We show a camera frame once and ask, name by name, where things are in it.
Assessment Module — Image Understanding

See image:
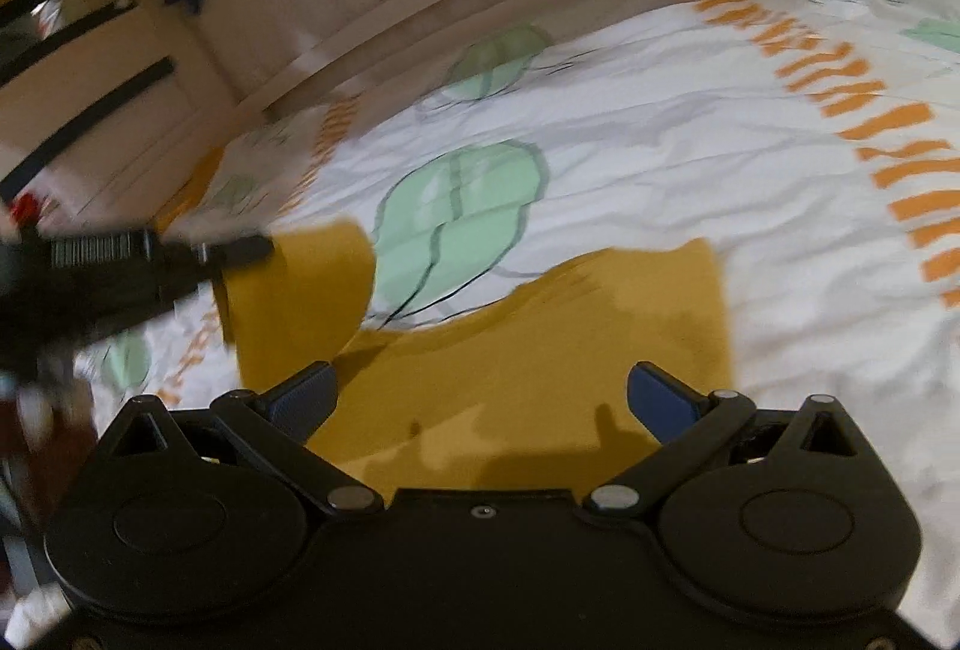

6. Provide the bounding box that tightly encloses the mustard yellow knit sweater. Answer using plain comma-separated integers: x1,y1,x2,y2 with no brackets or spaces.
217,221,732,494

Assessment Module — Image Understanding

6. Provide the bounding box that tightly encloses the patterned pillow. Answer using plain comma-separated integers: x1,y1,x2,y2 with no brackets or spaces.
156,97,359,240

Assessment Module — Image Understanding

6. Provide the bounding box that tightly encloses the white drawer cabinet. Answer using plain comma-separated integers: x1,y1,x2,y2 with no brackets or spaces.
2,6,236,224

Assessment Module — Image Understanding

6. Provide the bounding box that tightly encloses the white patterned duvet cover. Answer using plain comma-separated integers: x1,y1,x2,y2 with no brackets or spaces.
78,0,958,645

